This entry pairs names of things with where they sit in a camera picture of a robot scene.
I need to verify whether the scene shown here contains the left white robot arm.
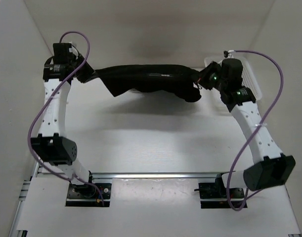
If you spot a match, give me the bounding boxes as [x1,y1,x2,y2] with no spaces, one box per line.
[28,42,96,198]

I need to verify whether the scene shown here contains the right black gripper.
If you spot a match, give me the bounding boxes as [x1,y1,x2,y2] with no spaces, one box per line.
[191,62,227,92]

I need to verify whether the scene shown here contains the aluminium rail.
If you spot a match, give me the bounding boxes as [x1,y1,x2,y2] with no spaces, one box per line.
[32,172,225,180]
[8,163,41,237]

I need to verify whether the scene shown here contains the aluminium left rail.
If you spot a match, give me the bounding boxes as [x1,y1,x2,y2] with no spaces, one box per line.
[8,163,41,237]

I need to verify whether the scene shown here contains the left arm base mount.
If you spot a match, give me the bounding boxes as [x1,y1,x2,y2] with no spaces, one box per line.
[65,177,112,208]

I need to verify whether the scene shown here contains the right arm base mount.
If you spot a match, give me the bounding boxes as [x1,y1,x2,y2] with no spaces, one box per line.
[194,172,245,209]

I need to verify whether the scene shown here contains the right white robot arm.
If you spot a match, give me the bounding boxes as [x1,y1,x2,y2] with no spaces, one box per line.
[197,58,296,198]

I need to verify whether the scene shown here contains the black shorts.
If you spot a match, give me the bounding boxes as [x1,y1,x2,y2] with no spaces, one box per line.
[95,64,201,103]

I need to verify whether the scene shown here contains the aluminium front rail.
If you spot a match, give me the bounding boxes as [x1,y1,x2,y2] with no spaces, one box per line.
[32,172,225,180]

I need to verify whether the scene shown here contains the white plastic mesh basket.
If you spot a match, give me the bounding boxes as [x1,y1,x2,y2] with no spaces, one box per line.
[204,55,262,101]

